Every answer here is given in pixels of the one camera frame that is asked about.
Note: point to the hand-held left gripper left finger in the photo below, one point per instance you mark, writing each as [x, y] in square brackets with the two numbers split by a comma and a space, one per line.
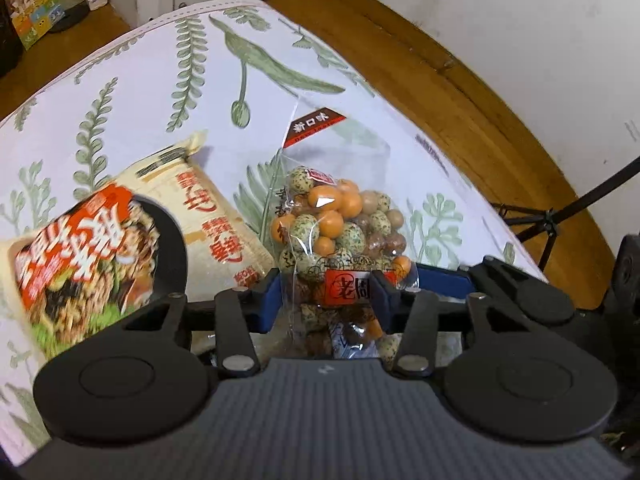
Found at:
[267, 302]

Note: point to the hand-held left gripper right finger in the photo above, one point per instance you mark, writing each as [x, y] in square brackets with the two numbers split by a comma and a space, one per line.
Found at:
[386, 296]

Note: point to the clear bag of coated peanuts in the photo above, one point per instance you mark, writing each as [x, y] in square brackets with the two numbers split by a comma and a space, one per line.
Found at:
[340, 220]

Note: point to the black tripod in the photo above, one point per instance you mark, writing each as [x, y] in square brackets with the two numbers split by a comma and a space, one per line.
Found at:
[550, 220]

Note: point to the cream instant noodle pack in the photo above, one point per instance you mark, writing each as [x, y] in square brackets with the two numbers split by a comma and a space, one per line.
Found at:
[125, 240]

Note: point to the floral bed sheet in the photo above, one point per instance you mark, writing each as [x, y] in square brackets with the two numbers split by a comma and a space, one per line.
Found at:
[165, 85]

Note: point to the black round stand base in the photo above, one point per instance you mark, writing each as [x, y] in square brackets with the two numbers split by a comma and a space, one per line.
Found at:
[70, 19]

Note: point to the colourful box on floor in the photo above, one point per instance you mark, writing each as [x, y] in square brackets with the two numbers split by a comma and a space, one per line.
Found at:
[37, 15]

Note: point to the black hard-shell suitcase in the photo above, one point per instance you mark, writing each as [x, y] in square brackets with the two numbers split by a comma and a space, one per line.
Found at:
[9, 15]

